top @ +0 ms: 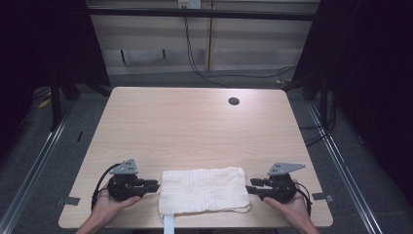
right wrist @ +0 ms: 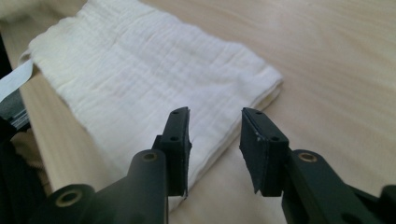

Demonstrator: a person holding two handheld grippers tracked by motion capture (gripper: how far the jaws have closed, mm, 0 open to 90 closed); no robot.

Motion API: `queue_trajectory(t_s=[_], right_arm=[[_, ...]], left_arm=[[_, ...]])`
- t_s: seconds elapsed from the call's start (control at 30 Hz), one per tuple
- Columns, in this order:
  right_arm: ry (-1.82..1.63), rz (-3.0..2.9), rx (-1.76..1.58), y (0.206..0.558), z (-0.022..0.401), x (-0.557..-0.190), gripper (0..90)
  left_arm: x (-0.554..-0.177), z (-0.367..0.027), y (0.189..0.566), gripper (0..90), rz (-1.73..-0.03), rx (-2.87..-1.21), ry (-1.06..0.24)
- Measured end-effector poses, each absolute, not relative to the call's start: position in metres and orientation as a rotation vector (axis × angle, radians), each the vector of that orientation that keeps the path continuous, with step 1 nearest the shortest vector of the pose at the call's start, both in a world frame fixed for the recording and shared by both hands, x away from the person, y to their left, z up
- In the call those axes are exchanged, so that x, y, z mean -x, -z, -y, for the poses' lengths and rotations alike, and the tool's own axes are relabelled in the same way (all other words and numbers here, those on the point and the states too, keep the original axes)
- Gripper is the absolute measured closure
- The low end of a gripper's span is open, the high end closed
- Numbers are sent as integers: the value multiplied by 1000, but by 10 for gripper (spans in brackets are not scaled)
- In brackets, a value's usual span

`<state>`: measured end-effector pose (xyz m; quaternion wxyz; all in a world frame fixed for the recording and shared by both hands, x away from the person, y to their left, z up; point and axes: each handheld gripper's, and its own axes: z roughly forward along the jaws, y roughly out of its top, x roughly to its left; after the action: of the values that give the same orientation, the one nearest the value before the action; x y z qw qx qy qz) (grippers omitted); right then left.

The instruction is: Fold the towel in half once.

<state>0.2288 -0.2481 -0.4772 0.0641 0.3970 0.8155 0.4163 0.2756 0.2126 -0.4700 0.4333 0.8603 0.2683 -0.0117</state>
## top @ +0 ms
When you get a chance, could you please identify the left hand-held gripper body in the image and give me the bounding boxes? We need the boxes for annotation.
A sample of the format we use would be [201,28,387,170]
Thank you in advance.
[106,158,146,203]

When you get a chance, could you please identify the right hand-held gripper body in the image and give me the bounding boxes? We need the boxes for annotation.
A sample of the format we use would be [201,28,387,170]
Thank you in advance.
[262,162,307,205]

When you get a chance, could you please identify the white muslin cloth with tag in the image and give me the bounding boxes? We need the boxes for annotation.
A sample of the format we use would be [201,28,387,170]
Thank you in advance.
[158,166,252,234]

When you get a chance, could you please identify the person's left hand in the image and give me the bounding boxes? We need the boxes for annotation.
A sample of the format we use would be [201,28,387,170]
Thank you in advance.
[92,184,142,226]

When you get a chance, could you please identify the person's right hand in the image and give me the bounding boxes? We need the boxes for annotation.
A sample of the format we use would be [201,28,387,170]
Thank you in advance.
[262,178,314,228]

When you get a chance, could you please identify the grey tape strip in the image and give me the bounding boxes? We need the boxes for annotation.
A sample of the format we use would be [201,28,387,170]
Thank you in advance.
[56,196,82,207]
[311,192,335,203]

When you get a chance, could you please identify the black metal stand leg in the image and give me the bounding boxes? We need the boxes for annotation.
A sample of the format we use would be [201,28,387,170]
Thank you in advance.
[49,76,63,133]

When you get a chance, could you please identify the yellow floor tape piece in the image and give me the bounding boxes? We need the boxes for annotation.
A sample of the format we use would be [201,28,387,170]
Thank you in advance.
[37,97,53,110]

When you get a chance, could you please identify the black curtain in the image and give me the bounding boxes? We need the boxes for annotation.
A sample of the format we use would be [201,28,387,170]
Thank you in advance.
[0,0,111,157]
[282,0,413,209]

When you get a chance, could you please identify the black horizontal metal bar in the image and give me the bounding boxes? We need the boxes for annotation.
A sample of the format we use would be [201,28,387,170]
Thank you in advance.
[87,7,320,21]

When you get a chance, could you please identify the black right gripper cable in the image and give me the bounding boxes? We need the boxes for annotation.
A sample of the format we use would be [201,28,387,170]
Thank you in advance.
[292,180,314,216]

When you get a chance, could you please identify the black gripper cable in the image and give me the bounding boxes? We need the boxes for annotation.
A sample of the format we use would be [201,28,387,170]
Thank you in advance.
[91,163,122,212]
[292,180,314,216]

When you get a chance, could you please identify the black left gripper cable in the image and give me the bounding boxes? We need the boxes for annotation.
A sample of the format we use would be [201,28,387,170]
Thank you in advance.
[91,163,122,212]

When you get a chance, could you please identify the black floor cables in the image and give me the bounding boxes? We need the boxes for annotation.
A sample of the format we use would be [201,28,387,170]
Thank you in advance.
[299,92,338,148]

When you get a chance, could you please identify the metal floor rail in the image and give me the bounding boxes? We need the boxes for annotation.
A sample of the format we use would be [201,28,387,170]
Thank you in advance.
[0,103,77,234]
[306,100,389,234]

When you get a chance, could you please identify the long black wall cable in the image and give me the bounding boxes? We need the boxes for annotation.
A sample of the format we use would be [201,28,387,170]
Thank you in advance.
[183,16,232,90]

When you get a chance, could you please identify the white wall socket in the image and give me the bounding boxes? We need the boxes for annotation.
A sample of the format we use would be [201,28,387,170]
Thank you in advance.
[176,0,203,10]

